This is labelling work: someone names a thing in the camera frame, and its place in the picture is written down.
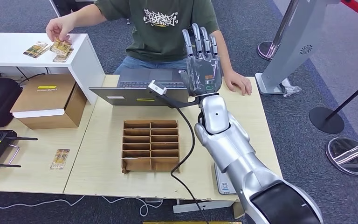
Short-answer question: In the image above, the person's left hand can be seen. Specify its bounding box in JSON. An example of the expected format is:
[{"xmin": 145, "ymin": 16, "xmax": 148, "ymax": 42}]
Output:
[{"xmin": 224, "ymin": 70, "xmax": 253, "ymax": 96}]

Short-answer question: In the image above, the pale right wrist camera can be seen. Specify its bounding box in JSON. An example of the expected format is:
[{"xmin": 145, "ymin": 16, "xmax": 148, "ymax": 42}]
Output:
[{"xmin": 147, "ymin": 79, "xmax": 168, "ymax": 96}]

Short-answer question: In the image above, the chrome stanchion post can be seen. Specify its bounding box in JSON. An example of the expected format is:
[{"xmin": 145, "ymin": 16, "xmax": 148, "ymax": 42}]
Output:
[{"xmin": 257, "ymin": 0, "xmax": 300, "ymax": 62}]

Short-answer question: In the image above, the black stanchion with round base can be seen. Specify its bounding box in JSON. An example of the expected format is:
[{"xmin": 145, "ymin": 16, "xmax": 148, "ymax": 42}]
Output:
[{"xmin": 309, "ymin": 74, "xmax": 358, "ymax": 135}]

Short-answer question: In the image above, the black computer tower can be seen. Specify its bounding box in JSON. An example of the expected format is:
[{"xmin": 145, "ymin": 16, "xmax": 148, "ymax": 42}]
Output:
[{"xmin": 49, "ymin": 0, "xmax": 87, "ymax": 18}]

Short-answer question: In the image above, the white shelf unit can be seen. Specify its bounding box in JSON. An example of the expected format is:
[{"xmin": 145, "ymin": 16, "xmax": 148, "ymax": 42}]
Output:
[{"xmin": 0, "ymin": 32, "xmax": 106, "ymax": 106}]

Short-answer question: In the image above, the chrome stanchion with mirror base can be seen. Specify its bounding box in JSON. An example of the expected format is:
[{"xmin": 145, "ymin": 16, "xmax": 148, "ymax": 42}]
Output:
[{"xmin": 325, "ymin": 136, "xmax": 358, "ymax": 177}]

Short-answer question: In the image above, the person's right hand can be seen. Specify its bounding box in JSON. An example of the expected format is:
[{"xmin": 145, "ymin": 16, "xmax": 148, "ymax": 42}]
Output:
[{"xmin": 45, "ymin": 14, "xmax": 76, "ymax": 43}]

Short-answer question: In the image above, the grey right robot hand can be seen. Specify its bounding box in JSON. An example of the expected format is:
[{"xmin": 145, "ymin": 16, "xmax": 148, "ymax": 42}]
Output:
[{"xmin": 179, "ymin": 22, "xmax": 223, "ymax": 97}]

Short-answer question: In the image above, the white floor cable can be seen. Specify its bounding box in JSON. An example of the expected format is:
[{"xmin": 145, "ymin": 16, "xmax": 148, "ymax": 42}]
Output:
[{"xmin": 0, "ymin": 195, "xmax": 164, "ymax": 217}]

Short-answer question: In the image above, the wooden card organizer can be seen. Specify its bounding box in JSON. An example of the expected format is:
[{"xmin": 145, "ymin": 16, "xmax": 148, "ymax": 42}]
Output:
[{"xmin": 121, "ymin": 120, "xmax": 180, "ymax": 175}]

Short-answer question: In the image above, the grey card reader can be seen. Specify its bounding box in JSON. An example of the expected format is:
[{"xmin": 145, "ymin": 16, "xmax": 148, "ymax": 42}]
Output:
[{"xmin": 214, "ymin": 162, "xmax": 238, "ymax": 196}]

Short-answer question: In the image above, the white metal bracket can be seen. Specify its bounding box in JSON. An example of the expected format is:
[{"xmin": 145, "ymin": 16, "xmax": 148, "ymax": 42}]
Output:
[{"xmin": 172, "ymin": 201, "xmax": 235, "ymax": 215}]

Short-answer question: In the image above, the person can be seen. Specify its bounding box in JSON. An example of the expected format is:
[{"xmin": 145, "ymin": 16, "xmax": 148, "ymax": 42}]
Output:
[{"xmin": 45, "ymin": 0, "xmax": 253, "ymax": 96}]

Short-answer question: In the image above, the clear plastic bag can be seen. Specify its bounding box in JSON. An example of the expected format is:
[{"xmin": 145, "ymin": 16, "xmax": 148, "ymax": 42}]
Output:
[{"xmin": 279, "ymin": 78, "xmax": 302, "ymax": 98}]

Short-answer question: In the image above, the grey kiosk stand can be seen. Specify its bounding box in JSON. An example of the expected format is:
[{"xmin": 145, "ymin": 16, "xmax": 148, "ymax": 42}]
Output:
[{"xmin": 255, "ymin": 0, "xmax": 342, "ymax": 96}]

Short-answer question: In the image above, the brown cardboard box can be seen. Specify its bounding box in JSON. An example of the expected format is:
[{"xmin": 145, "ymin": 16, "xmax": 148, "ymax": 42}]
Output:
[{"xmin": 9, "ymin": 73, "xmax": 88, "ymax": 130}]

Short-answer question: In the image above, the grey laptop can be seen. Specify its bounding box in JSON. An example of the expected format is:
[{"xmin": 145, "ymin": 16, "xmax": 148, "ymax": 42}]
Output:
[{"xmin": 89, "ymin": 68, "xmax": 191, "ymax": 107}]

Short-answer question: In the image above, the beige desk leg panel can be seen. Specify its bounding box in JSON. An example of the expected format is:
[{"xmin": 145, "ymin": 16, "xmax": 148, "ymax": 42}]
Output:
[{"xmin": 232, "ymin": 201, "xmax": 245, "ymax": 219}]

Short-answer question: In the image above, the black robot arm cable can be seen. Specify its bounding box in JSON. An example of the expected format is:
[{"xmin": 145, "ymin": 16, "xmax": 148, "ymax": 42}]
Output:
[{"xmin": 170, "ymin": 106, "xmax": 211, "ymax": 224}]

